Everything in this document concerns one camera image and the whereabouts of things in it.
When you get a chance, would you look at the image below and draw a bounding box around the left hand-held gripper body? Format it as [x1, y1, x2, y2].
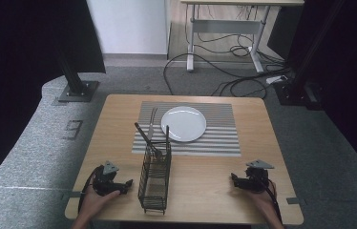
[91, 160, 129, 197]

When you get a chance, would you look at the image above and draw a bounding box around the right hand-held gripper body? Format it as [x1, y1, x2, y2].
[239, 158, 276, 194]

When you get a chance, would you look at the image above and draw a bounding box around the person's left hand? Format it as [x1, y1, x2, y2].
[78, 186, 121, 224]

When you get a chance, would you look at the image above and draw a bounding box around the person's right hand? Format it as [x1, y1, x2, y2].
[245, 187, 278, 221]

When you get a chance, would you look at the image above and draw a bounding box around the grey tape strip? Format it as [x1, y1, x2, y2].
[285, 197, 308, 206]
[60, 190, 83, 201]

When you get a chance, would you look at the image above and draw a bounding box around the grey striped placemat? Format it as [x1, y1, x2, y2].
[131, 100, 242, 157]

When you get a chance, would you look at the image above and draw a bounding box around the silver fork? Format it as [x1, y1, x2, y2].
[146, 107, 159, 143]

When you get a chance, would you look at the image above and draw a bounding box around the grey floor socket cover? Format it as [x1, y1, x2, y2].
[61, 119, 84, 141]

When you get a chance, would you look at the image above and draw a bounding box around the white round plate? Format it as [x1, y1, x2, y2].
[160, 105, 207, 143]

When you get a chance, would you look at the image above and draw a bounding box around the black stand base left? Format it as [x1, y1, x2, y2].
[55, 49, 100, 104]

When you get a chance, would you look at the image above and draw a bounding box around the black stand with dark base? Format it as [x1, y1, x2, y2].
[273, 0, 347, 111]

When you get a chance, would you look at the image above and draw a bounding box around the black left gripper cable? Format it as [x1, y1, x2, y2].
[77, 165, 104, 215]

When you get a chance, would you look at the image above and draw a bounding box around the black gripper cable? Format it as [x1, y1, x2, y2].
[77, 165, 104, 215]
[262, 177, 284, 224]

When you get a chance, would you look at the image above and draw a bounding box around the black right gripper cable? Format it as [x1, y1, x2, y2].
[262, 177, 284, 224]

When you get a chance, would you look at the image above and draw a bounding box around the black wire cutlery basket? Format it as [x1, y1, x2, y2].
[136, 141, 173, 215]

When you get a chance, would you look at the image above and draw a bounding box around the black-handled slanted utensil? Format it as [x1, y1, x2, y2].
[134, 121, 164, 160]

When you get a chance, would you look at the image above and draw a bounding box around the black-handled upright utensil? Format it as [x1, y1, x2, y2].
[165, 124, 171, 153]

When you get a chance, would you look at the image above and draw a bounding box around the bundle of cables under desk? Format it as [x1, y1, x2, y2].
[184, 4, 292, 73]

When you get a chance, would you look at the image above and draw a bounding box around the long black floor cable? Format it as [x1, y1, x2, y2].
[162, 52, 268, 99]

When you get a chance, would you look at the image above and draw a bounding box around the white desk frame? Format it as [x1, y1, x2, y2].
[179, 0, 305, 74]

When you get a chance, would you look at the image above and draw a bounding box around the white wall panel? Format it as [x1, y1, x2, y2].
[85, 0, 172, 55]

